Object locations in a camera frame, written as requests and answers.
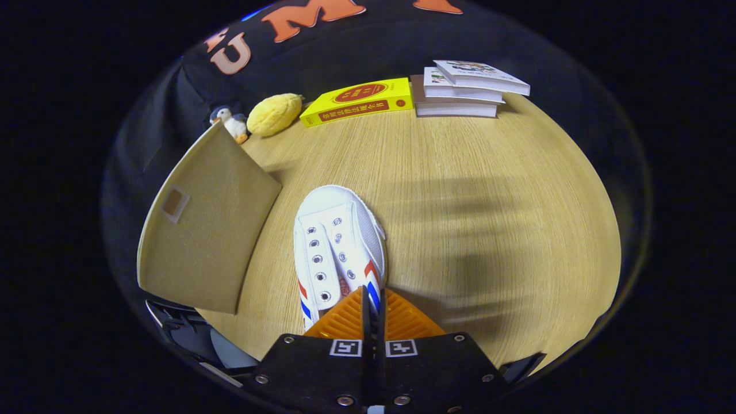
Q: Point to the black chair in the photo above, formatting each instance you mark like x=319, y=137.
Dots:
x=184, y=333

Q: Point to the dark flat object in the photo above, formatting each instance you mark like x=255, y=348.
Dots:
x=520, y=368

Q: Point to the beige fabric storage box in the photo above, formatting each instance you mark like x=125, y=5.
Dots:
x=213, y=230

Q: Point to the white canvas shoe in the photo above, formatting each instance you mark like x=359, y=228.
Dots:
x=339, y=230

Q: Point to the yellow book with red circle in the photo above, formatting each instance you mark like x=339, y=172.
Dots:
x=356, y=100

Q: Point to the white illustrated cover book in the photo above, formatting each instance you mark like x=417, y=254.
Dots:
x=477, y=72
x=437, y=86

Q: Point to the small penguin plush toy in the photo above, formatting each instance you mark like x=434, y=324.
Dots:
x=233, y=123

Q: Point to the round yellow plush toy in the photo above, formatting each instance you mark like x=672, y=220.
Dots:
x=275, y=115

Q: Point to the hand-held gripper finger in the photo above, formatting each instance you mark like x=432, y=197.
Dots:
x=368, y=356
x=382, y=356

